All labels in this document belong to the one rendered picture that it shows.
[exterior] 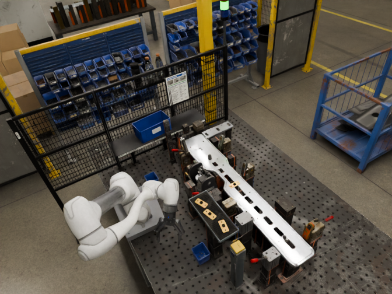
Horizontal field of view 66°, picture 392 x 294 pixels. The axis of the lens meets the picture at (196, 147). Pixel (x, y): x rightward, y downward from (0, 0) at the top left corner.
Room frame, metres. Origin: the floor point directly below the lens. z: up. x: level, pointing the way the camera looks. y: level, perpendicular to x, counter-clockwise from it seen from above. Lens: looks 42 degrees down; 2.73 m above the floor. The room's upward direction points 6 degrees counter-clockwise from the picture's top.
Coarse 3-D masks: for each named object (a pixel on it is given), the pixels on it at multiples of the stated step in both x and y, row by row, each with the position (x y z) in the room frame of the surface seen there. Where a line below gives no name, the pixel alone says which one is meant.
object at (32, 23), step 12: (0, 0) 7.20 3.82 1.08; (12, 0) 7.30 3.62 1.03; (24, 0) 7.40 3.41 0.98; (36, 0) 7.50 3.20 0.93; (0, 12) 7.15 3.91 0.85; (12, 12) 7.25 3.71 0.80; (24, 12) 7.35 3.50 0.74; (36, 12) 7.46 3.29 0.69; (0, 24) 7.10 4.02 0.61; (24, 24) 7.31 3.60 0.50; (36, 24) 7.41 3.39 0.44; (24, 36) 7.26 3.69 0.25; (36, 36) 7.37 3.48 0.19; (48, 36) 7.49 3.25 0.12
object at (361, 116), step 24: (336, 72) 3.04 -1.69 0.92; (384, 72) 3.45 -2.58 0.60; (336, 96) 3.09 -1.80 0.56; (336, 120) 3.10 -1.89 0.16; (360, 120) 2.65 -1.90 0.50; (384, 120) 2.30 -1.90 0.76; (336, 144) 2.64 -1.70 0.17; (360, 144) 2.61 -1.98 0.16; (384, 144) 2.56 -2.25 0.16; (360, 168) 2.30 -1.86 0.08
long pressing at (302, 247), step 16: (192, 144) 1.98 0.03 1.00; (208, 144) 1.96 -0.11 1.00; (208, 160) 1.76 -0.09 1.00; (224, 160) 1.74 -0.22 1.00; (240, 176) 1.55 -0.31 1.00; (256, 192) 1.38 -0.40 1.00; (272, 208) 1.23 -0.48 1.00; (256, 224) 1.12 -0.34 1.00; (272, 224) 1.11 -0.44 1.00; (288, 224) 1.10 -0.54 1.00; (272, 240) 0.99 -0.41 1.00; (304, 240) 0.97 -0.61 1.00; (288, 256) 0.88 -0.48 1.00; (304, 256) 0.87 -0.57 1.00
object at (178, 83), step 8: (184, 72) 2.46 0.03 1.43; (168, 80) 2.39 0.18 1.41; (176, 80) 2.42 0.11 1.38; (184, 80) 2.46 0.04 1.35; (168, 88) 2.38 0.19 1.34; (176, 88) 2.42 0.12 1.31; (184, 88) 2.45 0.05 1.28; (168, 96) 2.38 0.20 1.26; (176, 96) 2.41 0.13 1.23; (184, 96) 2.45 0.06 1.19
